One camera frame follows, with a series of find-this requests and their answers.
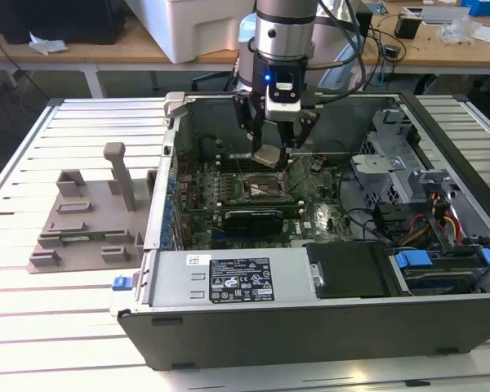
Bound crumpled clear plastic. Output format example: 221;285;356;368
28;31;69;56

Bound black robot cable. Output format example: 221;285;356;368
310;0;371;93

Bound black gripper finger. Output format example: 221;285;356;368
232;91;268;159
279;109;321;161

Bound wooden desk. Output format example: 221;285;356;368
0;24;246;99
363;2;490;78

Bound silver flat tray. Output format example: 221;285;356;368
420;6;473;26

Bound blue disk carrier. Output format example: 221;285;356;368
394;247;490;270

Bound green RAM stick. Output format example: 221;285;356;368
60;230;128;243

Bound yellow power wire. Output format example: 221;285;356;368
430;194;463;247

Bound silver CPU plate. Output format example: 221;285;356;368
251;142;283;169

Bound blue cardboard box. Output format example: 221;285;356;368
461;0;490;18

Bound black graphics card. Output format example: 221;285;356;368
223;207;286;237

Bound large black box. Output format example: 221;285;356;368
0;0;126;45

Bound green motherboard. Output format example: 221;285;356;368
174;151;354;251

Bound grey case handle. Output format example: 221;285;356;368
164;91;188;120

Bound grey plastic parts rack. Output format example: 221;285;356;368
26;141;160;275

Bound white plastic box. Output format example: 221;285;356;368
126;0;262;65

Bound metal socket cover frame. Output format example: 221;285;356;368
284;158;311;194

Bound CPU socket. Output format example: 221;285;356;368
243;173;292;198

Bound small black box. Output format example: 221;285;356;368
394;14;420;41

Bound black hard disk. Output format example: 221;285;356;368
399;265;481;295

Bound metal drive cage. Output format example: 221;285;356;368
350;108;470;224

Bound thin metal locking lever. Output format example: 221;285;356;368
233;155;248;181

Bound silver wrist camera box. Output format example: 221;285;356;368
264;71;304;123

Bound clear plastic bag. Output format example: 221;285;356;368
436;18;481;45

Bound black PC case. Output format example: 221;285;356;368
109;90;490;372

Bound grey power supply box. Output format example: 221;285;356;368
145;247;318;310

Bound black plastic drive cover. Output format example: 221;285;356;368
303;241;393;300

